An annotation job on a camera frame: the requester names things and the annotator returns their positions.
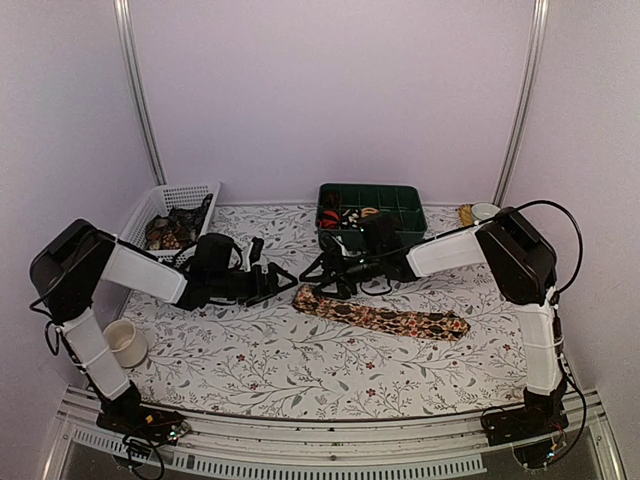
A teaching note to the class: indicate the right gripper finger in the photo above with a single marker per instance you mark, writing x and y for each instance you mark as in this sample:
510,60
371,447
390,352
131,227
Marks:
318,272
338,291

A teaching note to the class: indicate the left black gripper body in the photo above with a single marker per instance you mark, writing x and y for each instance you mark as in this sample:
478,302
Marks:
224,287

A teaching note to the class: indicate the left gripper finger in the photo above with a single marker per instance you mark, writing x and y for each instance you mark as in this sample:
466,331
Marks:
273,274
267,292

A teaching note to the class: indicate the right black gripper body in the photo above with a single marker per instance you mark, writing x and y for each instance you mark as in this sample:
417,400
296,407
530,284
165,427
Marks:
363,269

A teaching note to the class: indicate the flamingo patterned tie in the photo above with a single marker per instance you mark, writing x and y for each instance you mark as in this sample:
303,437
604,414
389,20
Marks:
443,326

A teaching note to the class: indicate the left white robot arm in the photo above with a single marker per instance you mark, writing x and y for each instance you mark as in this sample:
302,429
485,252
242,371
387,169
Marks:
84,267

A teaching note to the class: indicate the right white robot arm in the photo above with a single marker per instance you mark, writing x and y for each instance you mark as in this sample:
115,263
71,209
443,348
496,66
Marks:
522,263

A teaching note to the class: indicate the pile of dark ties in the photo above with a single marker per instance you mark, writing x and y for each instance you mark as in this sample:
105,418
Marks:
178,230

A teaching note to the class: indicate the rolled orange black tie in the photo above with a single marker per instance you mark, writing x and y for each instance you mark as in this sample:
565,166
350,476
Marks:
329,219

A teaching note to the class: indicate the rolled black white tie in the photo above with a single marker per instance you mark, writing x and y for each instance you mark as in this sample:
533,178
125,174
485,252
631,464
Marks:
350,219

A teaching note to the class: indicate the floral patterned table mat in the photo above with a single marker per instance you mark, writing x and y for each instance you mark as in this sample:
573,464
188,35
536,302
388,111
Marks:
271,361

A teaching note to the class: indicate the rolled tan tie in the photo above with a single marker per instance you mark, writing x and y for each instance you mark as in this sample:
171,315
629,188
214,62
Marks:
368,211

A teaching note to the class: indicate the green divided organizer box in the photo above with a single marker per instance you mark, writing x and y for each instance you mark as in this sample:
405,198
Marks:
401,201

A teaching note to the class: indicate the rolled dark brown tie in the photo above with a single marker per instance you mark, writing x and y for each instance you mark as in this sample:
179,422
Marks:
330,199

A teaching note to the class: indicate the white plastic basket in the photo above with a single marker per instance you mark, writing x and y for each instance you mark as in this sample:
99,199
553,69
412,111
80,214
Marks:
159,201

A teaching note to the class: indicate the bamboo coaster mat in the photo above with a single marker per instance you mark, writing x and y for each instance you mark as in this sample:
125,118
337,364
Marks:
466,217

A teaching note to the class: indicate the pale green ceramic bowl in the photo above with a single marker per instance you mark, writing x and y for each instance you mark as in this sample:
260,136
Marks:
483,211

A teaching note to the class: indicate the white ceramic mug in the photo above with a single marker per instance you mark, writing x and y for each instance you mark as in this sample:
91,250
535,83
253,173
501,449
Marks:
126,342

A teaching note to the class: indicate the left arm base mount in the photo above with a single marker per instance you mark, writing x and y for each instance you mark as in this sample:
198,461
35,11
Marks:
158,426

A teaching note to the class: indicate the front aluminium rail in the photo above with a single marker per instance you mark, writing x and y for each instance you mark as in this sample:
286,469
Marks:
436,447

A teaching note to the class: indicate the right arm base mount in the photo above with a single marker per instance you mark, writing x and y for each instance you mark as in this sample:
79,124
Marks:
503,426

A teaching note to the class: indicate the left aluminium frame post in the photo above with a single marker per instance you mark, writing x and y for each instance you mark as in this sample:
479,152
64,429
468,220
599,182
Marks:
124,25

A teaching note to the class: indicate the aluminium frame post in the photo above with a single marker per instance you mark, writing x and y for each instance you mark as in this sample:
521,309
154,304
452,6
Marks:
124,25
531,67

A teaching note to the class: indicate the right aluminium frame post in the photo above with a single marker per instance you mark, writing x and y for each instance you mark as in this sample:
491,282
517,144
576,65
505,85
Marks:
531,67

